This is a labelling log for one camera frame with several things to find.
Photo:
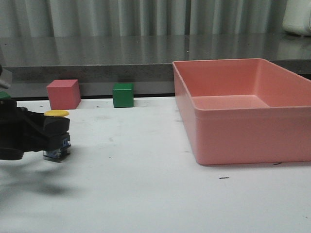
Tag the pink plastic bin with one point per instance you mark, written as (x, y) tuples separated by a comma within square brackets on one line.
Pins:
[(239, 111)]

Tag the yellow push button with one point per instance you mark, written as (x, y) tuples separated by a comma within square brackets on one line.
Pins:
[(56, 125)]

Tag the grey stone counter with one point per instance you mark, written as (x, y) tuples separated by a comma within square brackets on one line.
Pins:
[(146, 61)]

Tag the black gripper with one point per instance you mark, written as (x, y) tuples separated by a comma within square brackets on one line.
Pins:
[(22, 131)]

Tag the white rice cooker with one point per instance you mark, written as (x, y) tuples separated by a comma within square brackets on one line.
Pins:
[(297, 17)]

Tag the green cube at left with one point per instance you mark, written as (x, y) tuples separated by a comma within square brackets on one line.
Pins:
[(4, 95)]

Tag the grey curtain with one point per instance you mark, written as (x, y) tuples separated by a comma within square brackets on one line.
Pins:
[(63, 18)]

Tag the green wooden cube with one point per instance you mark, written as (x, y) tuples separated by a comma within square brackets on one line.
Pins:
[(123, 95)]

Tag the pink wooden cube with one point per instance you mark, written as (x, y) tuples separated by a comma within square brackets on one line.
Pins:
[(64, 94)]

